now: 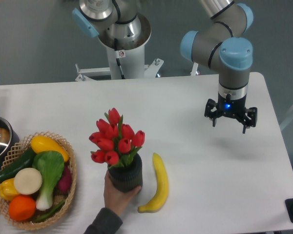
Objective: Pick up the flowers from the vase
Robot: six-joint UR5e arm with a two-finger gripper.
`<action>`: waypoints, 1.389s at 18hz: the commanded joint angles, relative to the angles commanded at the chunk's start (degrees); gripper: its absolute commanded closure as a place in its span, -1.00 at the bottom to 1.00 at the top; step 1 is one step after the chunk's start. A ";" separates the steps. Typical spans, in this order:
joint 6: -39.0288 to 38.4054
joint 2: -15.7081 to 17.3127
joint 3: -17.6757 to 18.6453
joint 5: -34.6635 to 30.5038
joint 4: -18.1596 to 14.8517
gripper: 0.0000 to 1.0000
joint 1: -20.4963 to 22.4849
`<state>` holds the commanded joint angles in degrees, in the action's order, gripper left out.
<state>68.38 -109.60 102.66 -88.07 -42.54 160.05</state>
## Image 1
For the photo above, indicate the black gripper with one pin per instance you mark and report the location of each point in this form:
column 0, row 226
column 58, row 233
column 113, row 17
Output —
column 235, row 108

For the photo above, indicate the red tulip bouquet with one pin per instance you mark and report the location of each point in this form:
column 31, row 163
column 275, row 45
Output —
column 117, row 143

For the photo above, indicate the dark ribbed vase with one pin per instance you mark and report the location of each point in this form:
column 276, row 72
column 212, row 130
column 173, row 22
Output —
column 125, row 179

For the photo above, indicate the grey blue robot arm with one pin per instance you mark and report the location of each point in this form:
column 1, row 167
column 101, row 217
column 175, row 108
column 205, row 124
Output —
column 222, row 48

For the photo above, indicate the grey sleeved forearm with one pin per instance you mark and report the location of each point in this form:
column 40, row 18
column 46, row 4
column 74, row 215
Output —
column 106, row 222

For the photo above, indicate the person's hand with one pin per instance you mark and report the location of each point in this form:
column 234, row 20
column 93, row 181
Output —
column 115, row 200

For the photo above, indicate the yellow banana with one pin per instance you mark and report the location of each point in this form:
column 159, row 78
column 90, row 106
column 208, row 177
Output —
column 161, row 195

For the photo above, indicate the purple sweet potato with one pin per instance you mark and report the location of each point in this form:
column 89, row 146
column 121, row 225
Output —
column 65, row 181

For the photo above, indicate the green bok choy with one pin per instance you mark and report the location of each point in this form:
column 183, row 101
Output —
column 50, row 164

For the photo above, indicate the yellow squash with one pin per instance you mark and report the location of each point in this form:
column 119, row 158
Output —
column 44, row 143

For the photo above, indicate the green chili pepper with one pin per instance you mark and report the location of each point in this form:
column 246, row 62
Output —
column 49, row 214

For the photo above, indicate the dark green cucumber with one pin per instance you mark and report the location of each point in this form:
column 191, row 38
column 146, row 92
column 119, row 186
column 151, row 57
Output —
column 22, row 162

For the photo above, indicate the woven wicker basket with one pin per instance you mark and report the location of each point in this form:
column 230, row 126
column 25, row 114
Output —
column 63, row 193

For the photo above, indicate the cream round disc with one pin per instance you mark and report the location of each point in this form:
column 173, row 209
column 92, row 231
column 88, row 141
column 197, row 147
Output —
column 28, row 181

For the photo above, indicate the orange fruit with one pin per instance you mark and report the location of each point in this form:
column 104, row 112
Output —
column 22, row 207

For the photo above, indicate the yellow bell pepper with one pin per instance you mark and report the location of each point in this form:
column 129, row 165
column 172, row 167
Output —
column 8, row 190

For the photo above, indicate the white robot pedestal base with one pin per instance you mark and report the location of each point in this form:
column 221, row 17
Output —
column 125, row 48

